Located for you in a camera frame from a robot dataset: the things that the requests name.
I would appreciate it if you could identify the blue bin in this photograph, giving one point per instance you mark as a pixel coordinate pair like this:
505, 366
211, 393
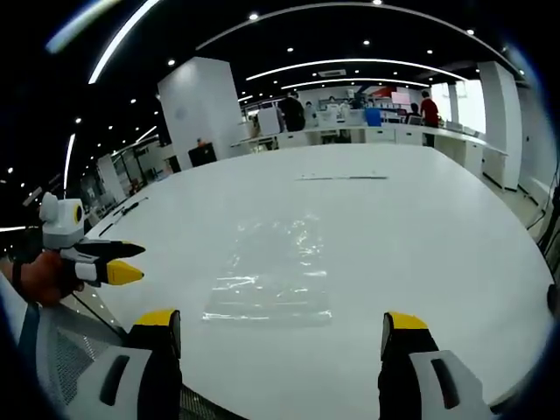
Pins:
373, 116

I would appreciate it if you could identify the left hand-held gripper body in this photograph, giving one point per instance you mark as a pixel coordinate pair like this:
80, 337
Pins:
61, 223

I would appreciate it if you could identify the grey mesh office chair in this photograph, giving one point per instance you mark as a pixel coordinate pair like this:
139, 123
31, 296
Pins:
65, 345

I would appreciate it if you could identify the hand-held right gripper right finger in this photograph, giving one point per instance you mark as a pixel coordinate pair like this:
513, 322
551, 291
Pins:
431, 376

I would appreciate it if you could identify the white pillar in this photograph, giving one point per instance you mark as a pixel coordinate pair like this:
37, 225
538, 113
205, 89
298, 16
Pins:
501, 122
199, 109

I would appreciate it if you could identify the person's left hand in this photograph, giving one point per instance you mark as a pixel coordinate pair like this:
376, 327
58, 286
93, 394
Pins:
50, 277

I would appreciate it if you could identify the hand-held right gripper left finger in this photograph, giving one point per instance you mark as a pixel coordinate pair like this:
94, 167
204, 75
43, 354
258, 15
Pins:
131, 376

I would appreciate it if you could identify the clear plastic food packaging bag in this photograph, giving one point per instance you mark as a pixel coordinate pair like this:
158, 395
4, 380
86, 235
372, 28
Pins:
273, 273

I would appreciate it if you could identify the black box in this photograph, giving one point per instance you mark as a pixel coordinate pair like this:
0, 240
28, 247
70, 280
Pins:
202, 154

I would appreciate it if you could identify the white counter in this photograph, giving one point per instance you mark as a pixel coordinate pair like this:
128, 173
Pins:
376, 137

